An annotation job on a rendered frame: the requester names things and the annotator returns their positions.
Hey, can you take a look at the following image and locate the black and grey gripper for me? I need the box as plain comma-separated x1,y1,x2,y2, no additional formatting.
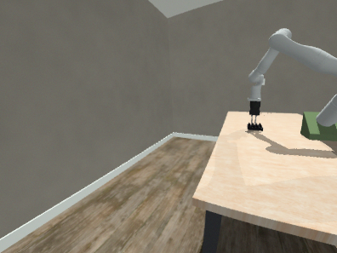
248,94,261,124

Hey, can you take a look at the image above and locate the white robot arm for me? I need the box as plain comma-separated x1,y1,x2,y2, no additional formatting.
248,28,337,127

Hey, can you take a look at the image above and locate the black knob box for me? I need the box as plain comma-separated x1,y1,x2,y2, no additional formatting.
247,123,263,131

